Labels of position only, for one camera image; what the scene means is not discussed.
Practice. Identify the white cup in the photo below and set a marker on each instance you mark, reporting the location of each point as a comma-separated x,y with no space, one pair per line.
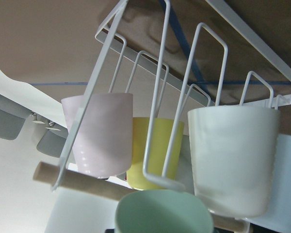
233,153

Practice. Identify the green cup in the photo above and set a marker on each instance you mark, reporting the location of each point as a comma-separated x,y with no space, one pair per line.
162,211

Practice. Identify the pink cup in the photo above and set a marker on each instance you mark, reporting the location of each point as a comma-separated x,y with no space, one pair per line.
103,145

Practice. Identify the yellow cup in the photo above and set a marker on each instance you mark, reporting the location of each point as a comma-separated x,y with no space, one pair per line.
160,140

